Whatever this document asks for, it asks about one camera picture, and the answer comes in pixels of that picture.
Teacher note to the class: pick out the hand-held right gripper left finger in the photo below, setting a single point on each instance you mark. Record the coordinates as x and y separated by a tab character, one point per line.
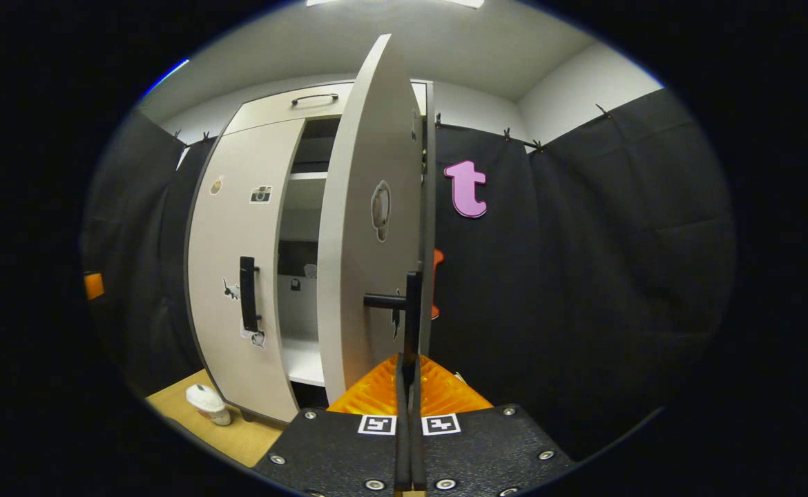
335	449

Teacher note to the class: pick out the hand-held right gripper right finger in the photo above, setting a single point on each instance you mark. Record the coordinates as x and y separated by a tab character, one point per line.
487	449

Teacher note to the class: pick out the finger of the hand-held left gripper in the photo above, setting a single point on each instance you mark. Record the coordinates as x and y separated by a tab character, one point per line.
94	286

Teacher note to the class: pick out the white door with camera sticker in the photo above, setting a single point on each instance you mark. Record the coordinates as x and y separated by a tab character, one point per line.
245	228

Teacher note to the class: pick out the white door with oval sticker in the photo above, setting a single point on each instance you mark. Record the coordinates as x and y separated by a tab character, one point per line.
359	262

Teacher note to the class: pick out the white double-door shoe cabinet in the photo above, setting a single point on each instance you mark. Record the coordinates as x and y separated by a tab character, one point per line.
429	207

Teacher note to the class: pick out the white cabinet shelf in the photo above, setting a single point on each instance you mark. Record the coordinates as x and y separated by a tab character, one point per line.
307	176
304	359

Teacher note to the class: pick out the white cabinet top flap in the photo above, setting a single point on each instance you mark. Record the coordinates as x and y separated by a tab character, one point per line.
273	110

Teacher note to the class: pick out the white lidded paper cup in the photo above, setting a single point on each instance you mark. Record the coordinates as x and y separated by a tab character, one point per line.
205	402

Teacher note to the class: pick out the black backdrop cloth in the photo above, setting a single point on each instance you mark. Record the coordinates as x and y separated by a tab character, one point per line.
583	276

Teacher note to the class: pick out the row of black cloth clips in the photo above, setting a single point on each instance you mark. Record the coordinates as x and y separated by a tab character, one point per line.
506	133

